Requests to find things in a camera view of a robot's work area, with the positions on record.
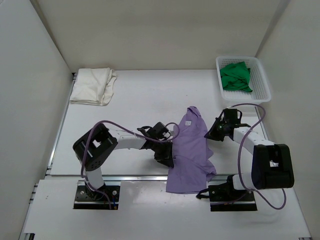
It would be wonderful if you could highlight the purple t-shirt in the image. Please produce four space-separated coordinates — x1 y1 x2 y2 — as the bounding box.
166 106 217 194

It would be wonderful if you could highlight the cream white t-shirt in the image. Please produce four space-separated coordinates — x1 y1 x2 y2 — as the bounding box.
69 67 117 106

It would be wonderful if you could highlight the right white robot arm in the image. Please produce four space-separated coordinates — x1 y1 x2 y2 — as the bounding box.
204 108 295 191

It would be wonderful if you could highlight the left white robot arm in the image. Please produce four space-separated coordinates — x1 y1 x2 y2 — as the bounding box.
72 121 174 191

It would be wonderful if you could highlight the white plastic basket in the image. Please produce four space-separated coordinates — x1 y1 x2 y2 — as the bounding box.
216 56 272 104

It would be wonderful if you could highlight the green t-shirt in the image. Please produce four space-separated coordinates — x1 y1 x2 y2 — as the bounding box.
220 61 253 93

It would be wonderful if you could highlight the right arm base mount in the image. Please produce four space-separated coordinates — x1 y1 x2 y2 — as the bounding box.
196 175 258 212

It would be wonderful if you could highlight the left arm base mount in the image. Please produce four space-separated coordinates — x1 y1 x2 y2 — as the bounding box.
73 181 121 211

